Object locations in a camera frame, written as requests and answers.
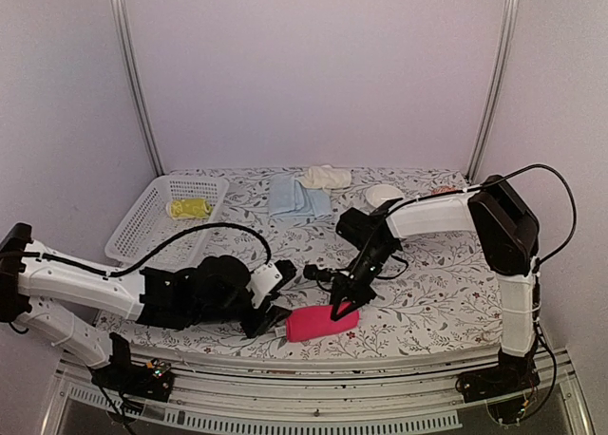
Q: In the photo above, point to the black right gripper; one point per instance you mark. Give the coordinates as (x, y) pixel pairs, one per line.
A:
(343, 286)

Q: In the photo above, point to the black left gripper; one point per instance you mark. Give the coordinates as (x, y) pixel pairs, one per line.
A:
(265, 319)

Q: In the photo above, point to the pink towel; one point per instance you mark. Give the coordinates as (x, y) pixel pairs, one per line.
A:
(314, 322)

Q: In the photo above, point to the green crocodile pattern towel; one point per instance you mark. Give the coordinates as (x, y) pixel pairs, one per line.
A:
(189, 209)

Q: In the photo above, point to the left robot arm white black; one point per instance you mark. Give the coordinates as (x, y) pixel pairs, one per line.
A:
(36, 282)

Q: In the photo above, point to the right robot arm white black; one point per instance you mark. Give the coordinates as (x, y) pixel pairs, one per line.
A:
(508, 233)

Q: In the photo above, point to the floral patterned table mat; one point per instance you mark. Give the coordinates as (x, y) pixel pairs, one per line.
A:
(436, 295)

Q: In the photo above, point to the white ceramic bowl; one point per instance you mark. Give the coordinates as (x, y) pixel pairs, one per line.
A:
(377, 194)

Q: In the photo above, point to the light blue towel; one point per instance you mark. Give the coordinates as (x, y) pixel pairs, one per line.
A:
(289, 199)

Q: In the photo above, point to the cream rolled towel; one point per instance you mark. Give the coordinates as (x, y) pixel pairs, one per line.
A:
(325, 177)

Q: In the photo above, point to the white plastic basket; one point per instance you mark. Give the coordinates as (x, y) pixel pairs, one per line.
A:
(146, 224)

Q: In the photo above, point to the red white patterned ball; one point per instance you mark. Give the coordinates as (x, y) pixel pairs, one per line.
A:
(444, 190)

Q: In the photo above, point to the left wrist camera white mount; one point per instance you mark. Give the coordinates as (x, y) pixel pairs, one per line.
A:
(269, 278)

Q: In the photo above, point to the aluminium front rail base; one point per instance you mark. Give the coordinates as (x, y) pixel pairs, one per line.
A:
(214, 394)

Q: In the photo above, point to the left aluminium frame post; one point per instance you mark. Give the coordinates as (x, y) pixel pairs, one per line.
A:
(121, 21)

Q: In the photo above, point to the aluminium frame post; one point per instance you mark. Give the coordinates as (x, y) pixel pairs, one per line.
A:
(506, 34)
(121, 21)

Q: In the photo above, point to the right aluminium frame post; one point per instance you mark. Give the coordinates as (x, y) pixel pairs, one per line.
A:
(506, 34)

